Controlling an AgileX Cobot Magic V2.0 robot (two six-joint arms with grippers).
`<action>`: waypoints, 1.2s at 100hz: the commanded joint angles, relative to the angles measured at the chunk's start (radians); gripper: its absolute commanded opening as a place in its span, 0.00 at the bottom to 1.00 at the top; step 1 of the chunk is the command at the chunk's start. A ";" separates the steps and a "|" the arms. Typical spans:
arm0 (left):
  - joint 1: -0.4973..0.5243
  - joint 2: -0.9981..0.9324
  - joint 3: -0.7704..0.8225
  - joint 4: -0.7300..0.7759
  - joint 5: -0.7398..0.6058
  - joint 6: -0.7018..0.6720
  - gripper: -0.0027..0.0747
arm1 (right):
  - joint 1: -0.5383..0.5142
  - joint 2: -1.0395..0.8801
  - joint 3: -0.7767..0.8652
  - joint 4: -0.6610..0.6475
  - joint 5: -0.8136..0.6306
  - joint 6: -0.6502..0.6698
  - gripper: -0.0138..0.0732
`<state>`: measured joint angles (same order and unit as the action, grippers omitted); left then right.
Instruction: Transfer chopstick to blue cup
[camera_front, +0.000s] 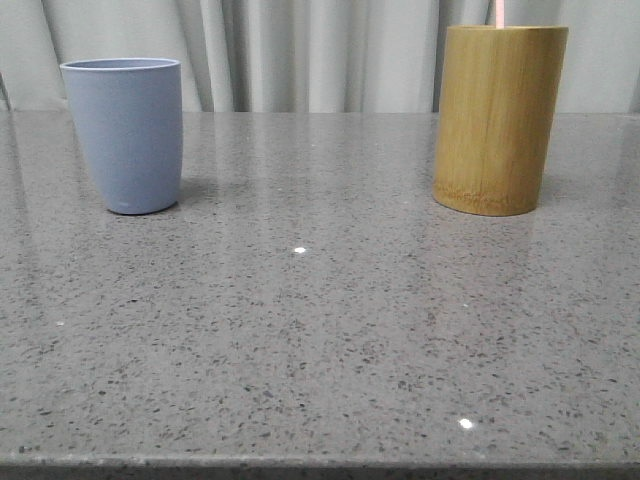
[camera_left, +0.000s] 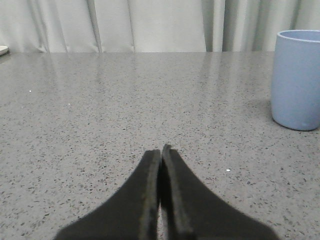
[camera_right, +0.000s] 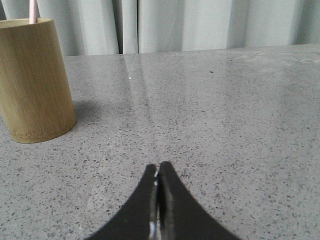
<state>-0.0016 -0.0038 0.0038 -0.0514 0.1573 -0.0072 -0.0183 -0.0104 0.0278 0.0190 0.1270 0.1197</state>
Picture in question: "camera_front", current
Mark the grey curtain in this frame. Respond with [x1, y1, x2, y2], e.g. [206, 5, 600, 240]
[0, 0, 640, 115]

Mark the blue plastic cup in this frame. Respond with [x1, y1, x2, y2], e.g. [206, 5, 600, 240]
[60, 58, 183, 215]

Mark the bamboo cylinder holder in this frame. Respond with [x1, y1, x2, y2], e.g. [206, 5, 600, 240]
[432, 25, 569, 216]

